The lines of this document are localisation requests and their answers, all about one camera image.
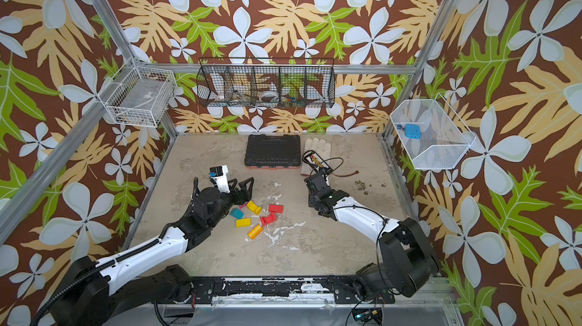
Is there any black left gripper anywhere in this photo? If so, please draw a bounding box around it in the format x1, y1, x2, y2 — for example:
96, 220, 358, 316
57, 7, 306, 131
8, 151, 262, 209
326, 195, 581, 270
208, 176, 254, 230

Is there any red rectangular wood block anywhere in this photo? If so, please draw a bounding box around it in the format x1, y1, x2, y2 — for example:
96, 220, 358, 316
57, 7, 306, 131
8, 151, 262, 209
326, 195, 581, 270
268, 204, 284, 214

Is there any red arch wood block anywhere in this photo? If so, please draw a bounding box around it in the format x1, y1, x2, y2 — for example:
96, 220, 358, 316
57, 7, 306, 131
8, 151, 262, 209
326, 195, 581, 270
260, 212, 277, 227

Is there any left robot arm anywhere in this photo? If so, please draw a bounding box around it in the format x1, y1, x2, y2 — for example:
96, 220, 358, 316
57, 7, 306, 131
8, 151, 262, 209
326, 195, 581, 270
30, 178, 255, 325

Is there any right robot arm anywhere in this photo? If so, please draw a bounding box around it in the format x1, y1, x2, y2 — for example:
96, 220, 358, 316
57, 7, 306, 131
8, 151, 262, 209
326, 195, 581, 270
305, 169, 440, 301

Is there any teal wood block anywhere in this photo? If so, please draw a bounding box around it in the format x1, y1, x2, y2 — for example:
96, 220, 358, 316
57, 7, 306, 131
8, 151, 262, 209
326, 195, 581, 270
230, 209, 245, 219

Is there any yellow arch wood block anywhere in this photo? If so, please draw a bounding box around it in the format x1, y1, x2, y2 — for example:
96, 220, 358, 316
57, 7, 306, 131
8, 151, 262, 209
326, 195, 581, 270
246, 200, 262, 215

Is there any yellow rectangular wood block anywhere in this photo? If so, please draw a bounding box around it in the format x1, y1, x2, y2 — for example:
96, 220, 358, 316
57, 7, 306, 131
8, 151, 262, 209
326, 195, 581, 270
236, 218, 252, 228

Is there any orange cylinder wood block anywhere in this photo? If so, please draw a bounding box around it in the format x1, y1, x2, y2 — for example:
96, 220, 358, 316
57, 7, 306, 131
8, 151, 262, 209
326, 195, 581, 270
247, 225, 263, 241

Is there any black plastic tool case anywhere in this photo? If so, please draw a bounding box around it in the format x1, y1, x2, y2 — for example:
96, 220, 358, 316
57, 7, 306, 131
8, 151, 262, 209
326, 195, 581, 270
244, 135, 302, 168

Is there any white work glove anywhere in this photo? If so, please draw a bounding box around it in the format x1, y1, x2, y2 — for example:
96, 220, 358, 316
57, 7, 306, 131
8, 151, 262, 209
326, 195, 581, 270
302, 138, 331, 161

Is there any white tape roll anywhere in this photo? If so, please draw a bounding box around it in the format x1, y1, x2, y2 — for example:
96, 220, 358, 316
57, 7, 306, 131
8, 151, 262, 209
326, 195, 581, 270
259, 91, 279, 103

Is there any blue plastic object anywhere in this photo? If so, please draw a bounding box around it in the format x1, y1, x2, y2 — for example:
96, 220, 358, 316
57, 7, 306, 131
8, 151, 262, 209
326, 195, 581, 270
396, 124, 422, 140

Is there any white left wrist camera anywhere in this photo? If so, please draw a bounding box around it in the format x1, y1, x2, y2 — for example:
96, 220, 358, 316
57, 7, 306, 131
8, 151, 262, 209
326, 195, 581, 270
209, 165, 230, 194

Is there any aluminium frame post right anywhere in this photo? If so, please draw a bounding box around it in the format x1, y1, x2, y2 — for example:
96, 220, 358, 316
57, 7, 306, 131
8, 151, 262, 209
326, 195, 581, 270
381, 0, 478, 141

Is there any aluminium frame post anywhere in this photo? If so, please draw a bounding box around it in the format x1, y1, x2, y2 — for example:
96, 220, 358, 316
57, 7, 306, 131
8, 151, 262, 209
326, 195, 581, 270
91, 0, 177, 138
381, 0, 478, 141

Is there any black wire basket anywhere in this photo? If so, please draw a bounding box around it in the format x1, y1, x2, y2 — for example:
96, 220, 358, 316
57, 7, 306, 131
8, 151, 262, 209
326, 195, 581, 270
195, 57, 336, 108

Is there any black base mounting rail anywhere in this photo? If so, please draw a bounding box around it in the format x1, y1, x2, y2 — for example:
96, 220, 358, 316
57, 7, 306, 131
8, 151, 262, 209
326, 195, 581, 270
190, 275, 395, 306

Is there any white wire basket right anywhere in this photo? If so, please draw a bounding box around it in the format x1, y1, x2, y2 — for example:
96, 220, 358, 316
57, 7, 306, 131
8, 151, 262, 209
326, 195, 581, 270
390, 95, 477, 171

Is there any white wire basket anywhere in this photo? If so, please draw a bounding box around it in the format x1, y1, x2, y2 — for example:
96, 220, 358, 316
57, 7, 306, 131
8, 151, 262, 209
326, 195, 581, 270
100, 64, 177, 128
390, 95, 477, 171

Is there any white wire basket left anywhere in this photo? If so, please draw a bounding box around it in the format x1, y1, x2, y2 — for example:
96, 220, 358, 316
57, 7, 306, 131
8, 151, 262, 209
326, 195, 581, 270
100, 64, 177, 128

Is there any aluminium frame post left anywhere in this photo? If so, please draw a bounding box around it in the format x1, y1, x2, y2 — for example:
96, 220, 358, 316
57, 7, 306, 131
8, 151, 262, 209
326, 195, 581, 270
91, 0, 177, 138

